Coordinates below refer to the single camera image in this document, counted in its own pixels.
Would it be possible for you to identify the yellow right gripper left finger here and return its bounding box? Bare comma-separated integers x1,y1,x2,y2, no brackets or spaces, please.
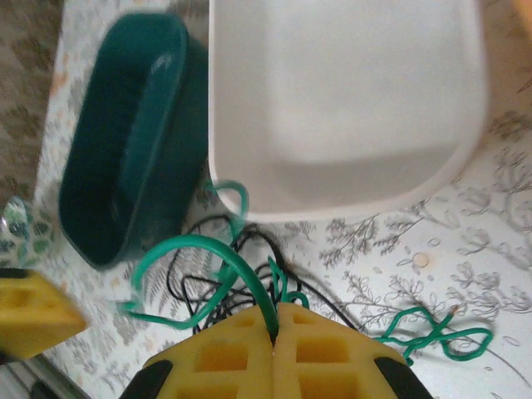
124,302,278,399

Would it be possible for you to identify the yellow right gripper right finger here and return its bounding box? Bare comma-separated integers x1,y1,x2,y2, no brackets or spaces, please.
272,301,433,399

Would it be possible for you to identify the green cable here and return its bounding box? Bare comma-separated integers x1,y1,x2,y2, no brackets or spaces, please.
118,178,494,367

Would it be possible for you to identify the leaf-patterned cup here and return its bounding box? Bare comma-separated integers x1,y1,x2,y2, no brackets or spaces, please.
0,195,57,267

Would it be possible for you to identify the dark green plastic bin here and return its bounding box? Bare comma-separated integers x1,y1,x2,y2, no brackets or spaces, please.
57,12,209,273

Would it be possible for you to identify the white plastic bin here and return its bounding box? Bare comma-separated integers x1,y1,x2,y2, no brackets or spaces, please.
207,0,488,224

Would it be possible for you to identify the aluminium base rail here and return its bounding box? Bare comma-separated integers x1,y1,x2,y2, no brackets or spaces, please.
0,355,91,399

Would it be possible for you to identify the thin black cable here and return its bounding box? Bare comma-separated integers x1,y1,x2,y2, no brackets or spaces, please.
165,214,317,337

